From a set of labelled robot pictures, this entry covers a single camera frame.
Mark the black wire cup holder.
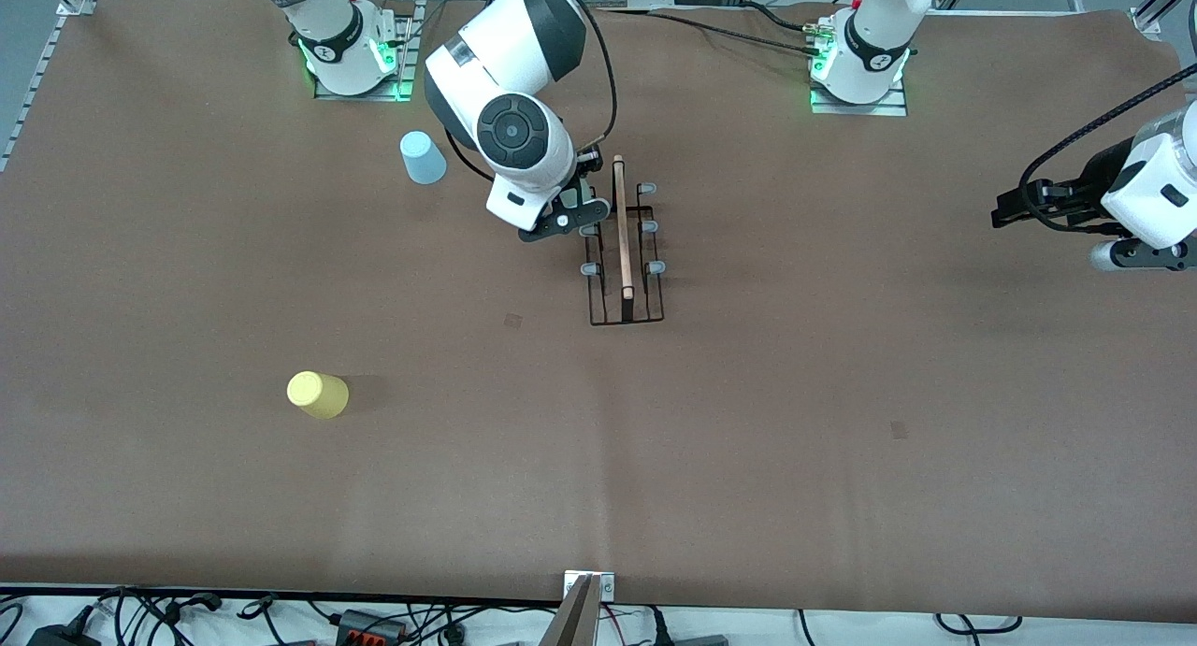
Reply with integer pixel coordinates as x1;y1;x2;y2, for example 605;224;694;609
578;155;670;327

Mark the light blue plastic cup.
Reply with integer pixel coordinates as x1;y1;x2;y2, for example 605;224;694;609
399;130;448;186

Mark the yellow plastic cup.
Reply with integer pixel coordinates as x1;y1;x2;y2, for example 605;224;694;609
286;370;351;421

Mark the brown table mat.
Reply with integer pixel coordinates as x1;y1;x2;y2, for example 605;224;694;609
0;0;1197;624

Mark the grey orange power adapter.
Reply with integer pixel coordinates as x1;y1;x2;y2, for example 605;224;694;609
337;609;408;642

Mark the black power adapter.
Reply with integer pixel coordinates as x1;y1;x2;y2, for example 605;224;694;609
26;623;99;646

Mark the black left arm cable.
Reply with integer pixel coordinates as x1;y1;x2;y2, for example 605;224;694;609
1019;64;1197;231

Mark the aluminium frame profile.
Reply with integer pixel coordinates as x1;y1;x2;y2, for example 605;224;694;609
1130;0;1197;35

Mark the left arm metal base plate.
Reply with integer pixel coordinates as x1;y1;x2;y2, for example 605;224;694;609
809;15;910;117

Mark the black table cable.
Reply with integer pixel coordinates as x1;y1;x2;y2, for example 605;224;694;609
598;3;824;60

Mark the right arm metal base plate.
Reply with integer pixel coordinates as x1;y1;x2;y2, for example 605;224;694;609
313;1;417;102

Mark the black looped cable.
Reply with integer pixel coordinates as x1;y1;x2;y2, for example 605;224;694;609
935;612;1022;634

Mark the small metal bracket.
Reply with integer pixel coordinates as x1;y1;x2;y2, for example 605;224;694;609
563;571;616;602

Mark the grey camera stand beam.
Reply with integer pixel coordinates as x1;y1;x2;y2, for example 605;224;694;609
538;574;601;646

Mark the aluminium table edge rail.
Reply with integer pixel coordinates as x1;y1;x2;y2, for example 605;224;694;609
0;15;71;172

